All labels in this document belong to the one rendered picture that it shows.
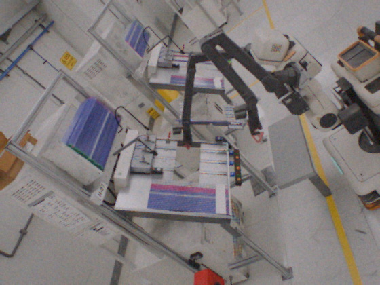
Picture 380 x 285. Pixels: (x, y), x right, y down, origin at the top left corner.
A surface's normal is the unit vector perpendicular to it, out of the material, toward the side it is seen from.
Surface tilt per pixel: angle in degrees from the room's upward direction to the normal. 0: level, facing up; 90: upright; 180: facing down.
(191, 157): 90
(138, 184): 43
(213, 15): 90
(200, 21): 90
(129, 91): 90
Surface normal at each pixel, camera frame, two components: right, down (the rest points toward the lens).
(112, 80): -0.05, 0.65
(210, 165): 0.06, -0.76
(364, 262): -0.64, -0.61
